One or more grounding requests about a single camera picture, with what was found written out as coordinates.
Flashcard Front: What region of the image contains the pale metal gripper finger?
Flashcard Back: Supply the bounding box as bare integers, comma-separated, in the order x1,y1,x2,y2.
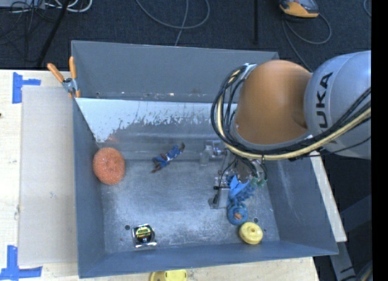
199,140,228,167
207,175,230,210

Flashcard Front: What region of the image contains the blue toy animal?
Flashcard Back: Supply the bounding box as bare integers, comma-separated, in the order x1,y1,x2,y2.
226,175,257,209

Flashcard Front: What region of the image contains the yellow toy wheel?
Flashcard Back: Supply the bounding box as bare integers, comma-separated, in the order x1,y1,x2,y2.
238,222,264,245

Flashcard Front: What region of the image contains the blue toy figure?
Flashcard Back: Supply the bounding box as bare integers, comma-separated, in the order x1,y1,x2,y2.
150,142,186,174

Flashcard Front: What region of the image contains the grey metal bin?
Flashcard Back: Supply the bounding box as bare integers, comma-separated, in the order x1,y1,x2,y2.
70,39,340,279

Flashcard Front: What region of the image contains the yellow flat disc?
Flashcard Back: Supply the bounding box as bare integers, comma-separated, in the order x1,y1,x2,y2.
150,269,188,281

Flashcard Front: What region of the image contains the orange scouring ball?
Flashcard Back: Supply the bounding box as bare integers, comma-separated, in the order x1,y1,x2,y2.
92,147,126,186

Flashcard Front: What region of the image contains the blue ring with orange centre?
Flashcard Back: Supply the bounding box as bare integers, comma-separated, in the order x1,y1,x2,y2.
227,204,249,225

